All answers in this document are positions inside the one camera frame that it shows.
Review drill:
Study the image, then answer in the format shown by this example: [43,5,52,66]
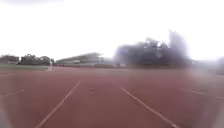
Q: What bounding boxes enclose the roofed grandstand building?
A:
[54,52,113,67]

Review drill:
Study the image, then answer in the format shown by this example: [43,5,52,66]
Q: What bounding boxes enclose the tall dark tree cluster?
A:
[112,29,193,68]

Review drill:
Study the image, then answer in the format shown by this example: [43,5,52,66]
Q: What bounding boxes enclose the red running track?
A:
[0,66,224,128]

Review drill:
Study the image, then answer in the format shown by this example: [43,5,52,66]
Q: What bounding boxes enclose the white lane lines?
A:
[0,79,224,128]

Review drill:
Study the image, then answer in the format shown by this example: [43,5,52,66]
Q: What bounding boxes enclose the row of dark trees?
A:
[19,53,55,67]

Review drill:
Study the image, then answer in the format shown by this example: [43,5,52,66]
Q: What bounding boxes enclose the green grass field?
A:
[0,63,52,71]

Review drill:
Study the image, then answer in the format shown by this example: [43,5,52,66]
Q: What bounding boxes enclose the low pale building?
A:
[0,54,20,65]

